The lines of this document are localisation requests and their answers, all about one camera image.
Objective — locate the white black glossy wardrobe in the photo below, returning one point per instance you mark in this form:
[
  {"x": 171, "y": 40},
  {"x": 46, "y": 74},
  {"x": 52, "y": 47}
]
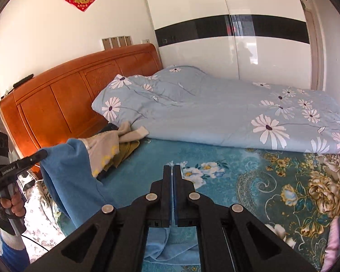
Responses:
[{"x": 255, "y": 40}]

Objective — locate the beige fuzzy sweater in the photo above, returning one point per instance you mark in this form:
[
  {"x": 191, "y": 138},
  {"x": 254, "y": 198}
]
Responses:
[{"x": 104, "y": 146}]

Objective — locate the light blue floral duvet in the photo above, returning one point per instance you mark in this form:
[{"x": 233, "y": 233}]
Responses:
[{"x": 183, "y": 103}]

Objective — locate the wall switch panel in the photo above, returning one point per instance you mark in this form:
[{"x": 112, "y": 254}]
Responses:
[{"x": 116, "y": 42}]

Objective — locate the person left hand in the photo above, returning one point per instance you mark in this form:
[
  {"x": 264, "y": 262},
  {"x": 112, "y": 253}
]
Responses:
[{"x": 15, "y": 204}]

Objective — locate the pink folded garment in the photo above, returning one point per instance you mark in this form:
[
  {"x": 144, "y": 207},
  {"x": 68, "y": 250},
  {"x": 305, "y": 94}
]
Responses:
[{"x": 332, "y": 250}]

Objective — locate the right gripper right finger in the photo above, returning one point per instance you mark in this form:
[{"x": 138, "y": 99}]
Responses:
[{"x": 231, "y": 238}]

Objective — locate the olive green knit sweater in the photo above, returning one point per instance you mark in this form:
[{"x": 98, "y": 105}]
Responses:
[{"x": 126, "y": 149}]

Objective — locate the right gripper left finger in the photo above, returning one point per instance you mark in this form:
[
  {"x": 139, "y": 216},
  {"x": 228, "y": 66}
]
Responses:
[{"x": 113, "y": 239}]

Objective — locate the nightstand with floral cloth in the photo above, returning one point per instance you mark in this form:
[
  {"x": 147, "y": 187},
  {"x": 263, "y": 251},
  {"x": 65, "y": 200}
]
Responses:
[{"x": 46, "y": 225}]

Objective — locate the black remote on headboard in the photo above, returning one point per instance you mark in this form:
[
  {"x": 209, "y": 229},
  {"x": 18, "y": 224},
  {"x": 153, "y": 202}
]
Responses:
[{"x": 23, "y": 81}]

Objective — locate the orange wooden headboard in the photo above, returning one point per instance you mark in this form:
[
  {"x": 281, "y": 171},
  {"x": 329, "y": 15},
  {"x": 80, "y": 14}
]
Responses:
[{"x": 55, "y": 105}]

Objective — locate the teal floral bed blanket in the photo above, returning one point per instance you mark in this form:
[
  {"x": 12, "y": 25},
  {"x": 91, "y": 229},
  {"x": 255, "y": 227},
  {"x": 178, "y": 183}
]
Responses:
[{"x": 296, "y": 195}]

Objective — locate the blue sweater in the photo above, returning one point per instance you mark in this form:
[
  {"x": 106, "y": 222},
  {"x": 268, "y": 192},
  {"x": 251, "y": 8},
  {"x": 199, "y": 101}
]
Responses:
[{"x": 67, "y": 175}]

